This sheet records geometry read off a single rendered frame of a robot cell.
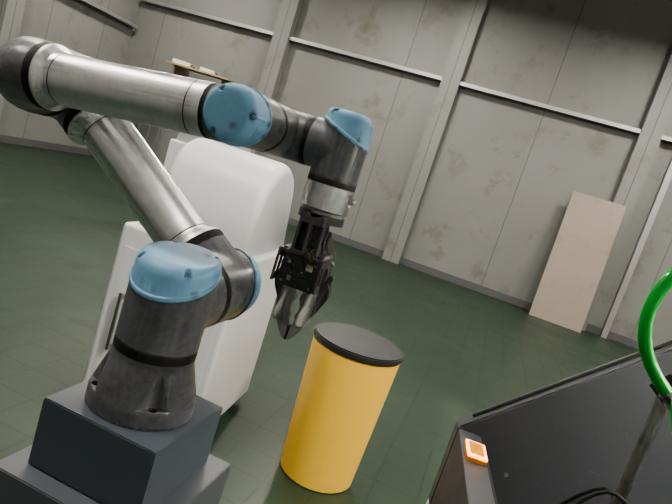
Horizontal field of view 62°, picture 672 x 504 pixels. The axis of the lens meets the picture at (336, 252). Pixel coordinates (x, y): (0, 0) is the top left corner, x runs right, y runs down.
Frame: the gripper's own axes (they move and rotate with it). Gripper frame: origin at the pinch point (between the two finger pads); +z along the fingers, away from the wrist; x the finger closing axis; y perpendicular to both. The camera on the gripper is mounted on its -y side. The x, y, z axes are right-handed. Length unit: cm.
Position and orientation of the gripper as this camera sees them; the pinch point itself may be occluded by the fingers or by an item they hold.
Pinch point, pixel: (288, 330)
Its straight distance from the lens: 91.7
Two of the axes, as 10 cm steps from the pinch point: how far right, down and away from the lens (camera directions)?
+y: -2.2, 0.8, -9.7
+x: 9.3, 3.3, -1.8
